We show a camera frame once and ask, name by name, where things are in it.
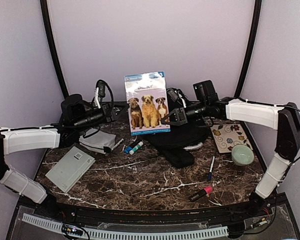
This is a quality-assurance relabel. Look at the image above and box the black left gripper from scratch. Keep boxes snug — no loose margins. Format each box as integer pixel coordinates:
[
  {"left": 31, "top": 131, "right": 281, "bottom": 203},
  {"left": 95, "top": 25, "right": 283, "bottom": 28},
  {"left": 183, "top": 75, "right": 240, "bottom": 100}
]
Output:
[{"left": 73, "top": 101, "right": 130, "bottom": 133}]

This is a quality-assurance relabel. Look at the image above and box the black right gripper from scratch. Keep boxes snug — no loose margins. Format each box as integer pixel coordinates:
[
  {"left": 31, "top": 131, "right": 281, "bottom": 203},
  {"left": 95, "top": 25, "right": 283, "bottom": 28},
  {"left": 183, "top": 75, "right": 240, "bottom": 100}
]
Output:
[{"left": 161, "top": 100, "right": 209, "bottom": 126}]

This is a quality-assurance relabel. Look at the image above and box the dog picture book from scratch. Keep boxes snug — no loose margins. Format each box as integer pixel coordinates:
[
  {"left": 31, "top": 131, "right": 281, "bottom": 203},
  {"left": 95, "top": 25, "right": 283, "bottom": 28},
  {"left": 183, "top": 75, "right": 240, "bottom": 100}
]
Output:
[{"left": 124, "top": 71, "right": 171, "bottom": 136}]

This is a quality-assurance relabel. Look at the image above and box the black student backpack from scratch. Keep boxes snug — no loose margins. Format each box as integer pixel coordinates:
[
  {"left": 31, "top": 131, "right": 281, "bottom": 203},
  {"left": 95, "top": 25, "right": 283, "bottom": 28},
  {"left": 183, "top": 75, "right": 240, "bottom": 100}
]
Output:
[{"left": 139, "top": 87, "right": 210, "bottom": 169}]

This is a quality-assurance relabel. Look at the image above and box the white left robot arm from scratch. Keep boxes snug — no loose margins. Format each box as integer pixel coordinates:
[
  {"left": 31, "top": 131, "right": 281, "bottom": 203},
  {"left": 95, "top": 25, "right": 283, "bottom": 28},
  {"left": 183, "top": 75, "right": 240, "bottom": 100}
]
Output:
[{"left": 0, "top": 79, "right": 117, "bottom": 218}]

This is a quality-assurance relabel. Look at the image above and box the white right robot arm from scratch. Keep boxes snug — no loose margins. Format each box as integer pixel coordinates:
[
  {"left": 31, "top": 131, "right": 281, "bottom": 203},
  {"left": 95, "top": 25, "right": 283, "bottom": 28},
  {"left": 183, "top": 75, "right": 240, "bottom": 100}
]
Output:
[{"left": 167, "top": 88, "right": 300, "bottom": 217}]

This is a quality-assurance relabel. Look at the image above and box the white pencil pouch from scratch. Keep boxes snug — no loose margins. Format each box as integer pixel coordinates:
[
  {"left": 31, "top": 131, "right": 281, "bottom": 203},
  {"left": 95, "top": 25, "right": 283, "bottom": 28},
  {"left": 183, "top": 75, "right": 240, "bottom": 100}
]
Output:
[{"left": 79, "top": 129, "right": 116, "bottom": 155}]

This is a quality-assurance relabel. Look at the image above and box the floral ceramic tile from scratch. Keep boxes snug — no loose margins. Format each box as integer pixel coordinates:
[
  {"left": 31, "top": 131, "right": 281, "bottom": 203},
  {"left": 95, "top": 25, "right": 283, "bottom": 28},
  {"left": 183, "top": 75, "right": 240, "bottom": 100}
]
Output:
[{"left": 210, "top": 123, "right": 253, "bottom": 154}]

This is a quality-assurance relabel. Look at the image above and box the blue capped black marker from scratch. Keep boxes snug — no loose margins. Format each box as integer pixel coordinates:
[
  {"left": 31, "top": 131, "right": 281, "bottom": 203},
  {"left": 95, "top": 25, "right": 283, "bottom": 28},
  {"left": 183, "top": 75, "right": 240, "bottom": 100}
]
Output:
[{"left": 124, "top": 140, "right": 140, "bottom": 154}]

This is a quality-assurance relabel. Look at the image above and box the white green glue stick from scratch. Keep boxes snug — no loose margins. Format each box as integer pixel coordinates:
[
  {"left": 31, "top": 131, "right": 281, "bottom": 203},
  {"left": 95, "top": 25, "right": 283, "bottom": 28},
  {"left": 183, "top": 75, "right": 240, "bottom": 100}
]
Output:
[{"left": 129, "top": 141, "right": 144, "bottom": 155}]

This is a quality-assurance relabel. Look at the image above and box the white pen with blue cap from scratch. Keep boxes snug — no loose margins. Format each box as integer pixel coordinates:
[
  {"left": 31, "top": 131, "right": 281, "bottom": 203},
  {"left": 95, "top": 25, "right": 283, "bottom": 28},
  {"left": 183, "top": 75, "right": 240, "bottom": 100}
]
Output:
[{"left": 207, "top": 156, "right": 216, "bottom": 181}]

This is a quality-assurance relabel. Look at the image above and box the grey notebook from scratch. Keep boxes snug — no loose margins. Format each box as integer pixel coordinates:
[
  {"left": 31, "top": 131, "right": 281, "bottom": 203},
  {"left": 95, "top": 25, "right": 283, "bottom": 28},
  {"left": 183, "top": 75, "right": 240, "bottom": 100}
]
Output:
[{"left": 45, "top": 146, "right": 96, "bottom": 193}]

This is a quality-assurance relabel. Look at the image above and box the pale green ceramic bowl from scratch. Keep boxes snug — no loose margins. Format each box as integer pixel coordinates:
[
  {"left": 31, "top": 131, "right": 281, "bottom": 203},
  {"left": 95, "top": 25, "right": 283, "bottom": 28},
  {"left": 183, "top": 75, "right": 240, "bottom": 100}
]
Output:
[{"left": 231, "top": 145, "right": 255, "bottom": 167}]

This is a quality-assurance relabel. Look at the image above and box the pink and black highlighter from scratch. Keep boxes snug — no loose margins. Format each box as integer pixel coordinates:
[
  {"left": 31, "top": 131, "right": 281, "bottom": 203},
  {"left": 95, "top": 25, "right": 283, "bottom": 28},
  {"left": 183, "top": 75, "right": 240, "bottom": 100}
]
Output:
[{"left": 189, "top": 186, "right": 213, "bottom": 202}]

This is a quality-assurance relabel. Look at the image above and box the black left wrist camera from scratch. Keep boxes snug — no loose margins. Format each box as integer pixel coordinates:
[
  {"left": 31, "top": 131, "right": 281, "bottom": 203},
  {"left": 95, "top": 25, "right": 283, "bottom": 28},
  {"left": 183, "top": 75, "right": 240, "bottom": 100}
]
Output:
[{"left": 60, "top": 93, "right": 92, "bottom": 125}]

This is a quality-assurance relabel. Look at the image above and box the black left frame post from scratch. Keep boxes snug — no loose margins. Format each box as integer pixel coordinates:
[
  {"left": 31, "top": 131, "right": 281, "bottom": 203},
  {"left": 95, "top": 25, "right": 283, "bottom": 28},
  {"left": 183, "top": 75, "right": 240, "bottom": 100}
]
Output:
[{"left": 39, "top": 0, "right": 69, "bottom": 99}]

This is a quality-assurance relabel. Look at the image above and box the black frame post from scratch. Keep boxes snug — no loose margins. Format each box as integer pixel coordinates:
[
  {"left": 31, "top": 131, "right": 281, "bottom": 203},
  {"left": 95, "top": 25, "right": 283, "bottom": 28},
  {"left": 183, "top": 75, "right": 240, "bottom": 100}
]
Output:
[
  {"left": 234, "top": 0, "right": 262, "bottom": 98},
  {"left": 39, "top": 0, "right": 69, "bottom": 99}
]

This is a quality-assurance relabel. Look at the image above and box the black right frame post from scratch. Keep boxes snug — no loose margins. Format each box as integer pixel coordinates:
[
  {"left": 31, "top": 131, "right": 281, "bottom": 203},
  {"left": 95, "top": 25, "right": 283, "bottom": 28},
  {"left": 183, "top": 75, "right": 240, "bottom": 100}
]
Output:
[{"left": 234, "top": 0, "right": 262, "bottom": 98}]

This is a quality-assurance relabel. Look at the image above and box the black front rail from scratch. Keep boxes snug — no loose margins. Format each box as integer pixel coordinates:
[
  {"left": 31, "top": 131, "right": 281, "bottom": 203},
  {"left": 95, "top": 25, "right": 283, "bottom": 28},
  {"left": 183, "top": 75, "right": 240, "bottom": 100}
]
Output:
[{"left": 17, "top": 194, "right": 288, "bottom": 228}]

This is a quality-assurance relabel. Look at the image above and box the grey slotted cable duct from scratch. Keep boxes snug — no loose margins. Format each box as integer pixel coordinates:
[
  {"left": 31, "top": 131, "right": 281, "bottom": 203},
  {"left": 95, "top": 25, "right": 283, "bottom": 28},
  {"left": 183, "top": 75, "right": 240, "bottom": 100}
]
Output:
[{"left": 21, "top": 213, "right": 229, "bottom": 240}]

